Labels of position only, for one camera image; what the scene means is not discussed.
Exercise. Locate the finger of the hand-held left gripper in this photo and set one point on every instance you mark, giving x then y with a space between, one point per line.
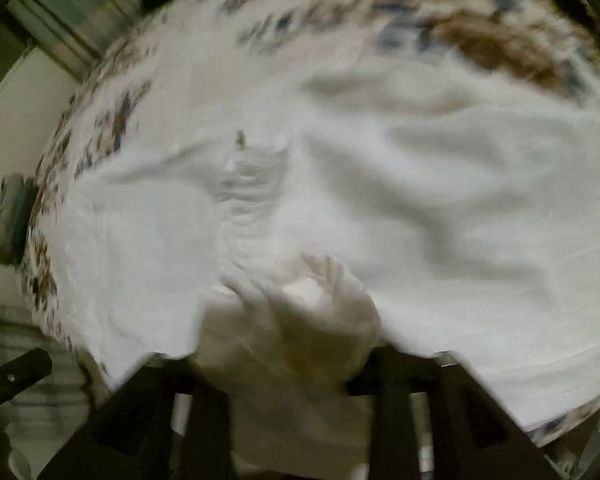
10 377

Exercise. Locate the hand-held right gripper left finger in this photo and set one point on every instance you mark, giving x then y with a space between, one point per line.
200 410

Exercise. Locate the white pants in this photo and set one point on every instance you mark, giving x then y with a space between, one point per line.
330 220

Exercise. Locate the grey bag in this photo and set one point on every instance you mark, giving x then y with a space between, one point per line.
10 220

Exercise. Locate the floral printed bedsheet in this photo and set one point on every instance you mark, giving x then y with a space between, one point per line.
430 15

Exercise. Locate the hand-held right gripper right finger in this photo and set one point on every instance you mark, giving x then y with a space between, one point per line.
400 400

